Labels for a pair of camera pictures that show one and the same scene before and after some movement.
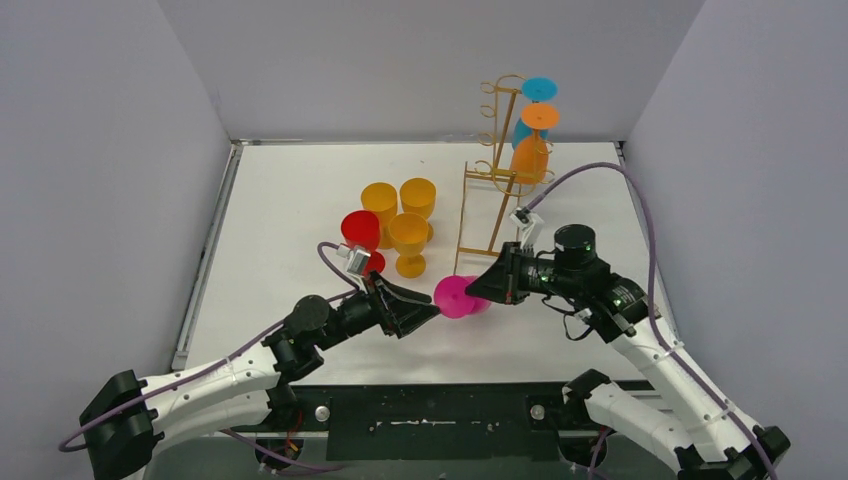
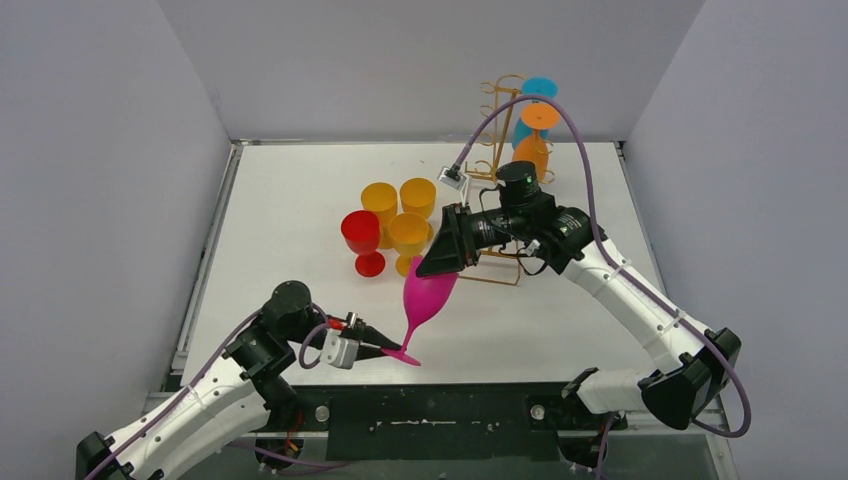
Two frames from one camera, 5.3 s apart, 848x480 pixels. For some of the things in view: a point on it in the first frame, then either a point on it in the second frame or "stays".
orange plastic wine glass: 529,163 stays
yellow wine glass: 418,195 stays
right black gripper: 505,279 -> 456,245
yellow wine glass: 409,232 stays
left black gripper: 383,307 -> 357,333
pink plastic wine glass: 453,300 -> 423,297
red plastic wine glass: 361,229 stays
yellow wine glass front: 381,198 stays
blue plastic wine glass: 536,89 stays
